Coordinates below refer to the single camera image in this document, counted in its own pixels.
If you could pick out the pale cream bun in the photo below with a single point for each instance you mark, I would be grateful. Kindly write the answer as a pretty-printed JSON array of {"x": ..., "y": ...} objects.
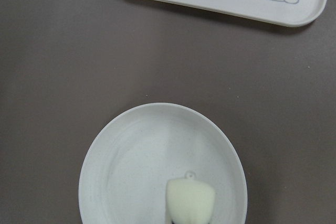
[{"x": 189, "y": 200}]

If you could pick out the round cream plate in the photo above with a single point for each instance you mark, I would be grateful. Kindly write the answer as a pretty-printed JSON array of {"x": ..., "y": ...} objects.
[{"x": 125, "y": 171}]

